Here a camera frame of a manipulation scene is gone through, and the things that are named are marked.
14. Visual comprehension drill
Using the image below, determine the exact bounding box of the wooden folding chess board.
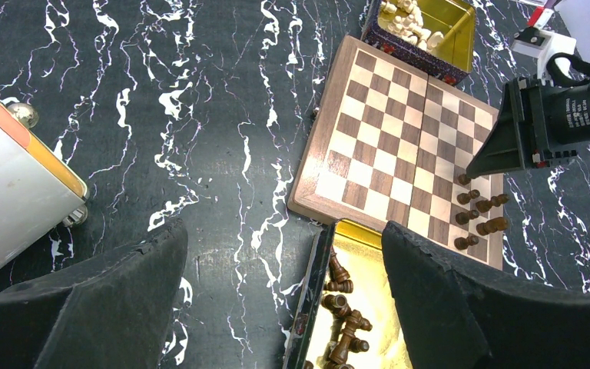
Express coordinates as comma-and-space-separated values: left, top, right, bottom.
287, 36, 503, 249

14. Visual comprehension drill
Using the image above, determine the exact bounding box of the gold tin with dark pieces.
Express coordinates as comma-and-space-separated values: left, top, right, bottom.
281, 219, 412, 368

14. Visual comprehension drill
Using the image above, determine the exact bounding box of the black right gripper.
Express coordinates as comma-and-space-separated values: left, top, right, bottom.
466, 78, 590, 178

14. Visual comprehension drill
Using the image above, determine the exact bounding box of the dark pawn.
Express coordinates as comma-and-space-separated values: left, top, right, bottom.
454, 234, 479, 250

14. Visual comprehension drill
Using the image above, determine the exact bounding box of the gold tin with light pieces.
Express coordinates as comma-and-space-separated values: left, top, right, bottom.
360, 0, 476, 85

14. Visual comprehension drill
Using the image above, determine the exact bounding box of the dark tall piece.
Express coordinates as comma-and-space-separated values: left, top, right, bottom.
455, 210, 479, 225

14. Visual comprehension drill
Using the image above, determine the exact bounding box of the dark chess king piece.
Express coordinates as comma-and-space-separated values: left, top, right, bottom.
329, 310, 363, 364

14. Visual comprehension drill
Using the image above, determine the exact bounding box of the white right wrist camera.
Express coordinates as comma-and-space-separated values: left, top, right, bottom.
511, 1, 576, 84

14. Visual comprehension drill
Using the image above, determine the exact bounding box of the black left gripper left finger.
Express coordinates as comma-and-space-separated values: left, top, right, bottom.
0, 219, 188, 368

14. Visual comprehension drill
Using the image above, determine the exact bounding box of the pile of light chess pieces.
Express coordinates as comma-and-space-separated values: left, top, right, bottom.
378, 0, 445, 53

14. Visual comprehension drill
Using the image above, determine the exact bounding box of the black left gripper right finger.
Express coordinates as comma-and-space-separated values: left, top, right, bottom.
381, 221, 590, 368

